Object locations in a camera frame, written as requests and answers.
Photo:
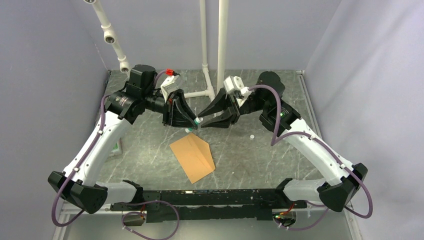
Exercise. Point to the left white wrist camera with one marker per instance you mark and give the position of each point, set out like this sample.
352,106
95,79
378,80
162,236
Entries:
170,84

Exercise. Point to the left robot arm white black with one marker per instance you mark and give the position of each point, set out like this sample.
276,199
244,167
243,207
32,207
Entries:
78,182

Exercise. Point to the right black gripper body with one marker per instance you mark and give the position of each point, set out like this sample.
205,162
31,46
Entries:
252,103

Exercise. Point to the brown paper envelope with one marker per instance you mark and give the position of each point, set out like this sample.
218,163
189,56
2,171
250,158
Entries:
195,157

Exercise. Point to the green white glue stick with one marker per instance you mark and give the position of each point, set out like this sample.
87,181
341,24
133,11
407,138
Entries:
197,122

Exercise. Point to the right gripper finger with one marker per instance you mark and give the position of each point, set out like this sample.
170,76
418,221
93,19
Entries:
218,104
223,121

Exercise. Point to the white PVC pipe frame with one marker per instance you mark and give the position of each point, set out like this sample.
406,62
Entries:
187,36

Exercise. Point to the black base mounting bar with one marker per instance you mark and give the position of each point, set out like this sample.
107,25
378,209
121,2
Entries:
211,204

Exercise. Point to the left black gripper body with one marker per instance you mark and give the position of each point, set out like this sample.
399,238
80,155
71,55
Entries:
157,103

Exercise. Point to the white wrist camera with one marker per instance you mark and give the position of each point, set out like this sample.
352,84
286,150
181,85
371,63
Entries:
170,84
235,87

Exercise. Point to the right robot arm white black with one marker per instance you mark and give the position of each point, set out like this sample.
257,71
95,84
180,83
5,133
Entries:
341,179

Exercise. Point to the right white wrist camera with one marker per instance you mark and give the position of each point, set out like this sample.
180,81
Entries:
235,87

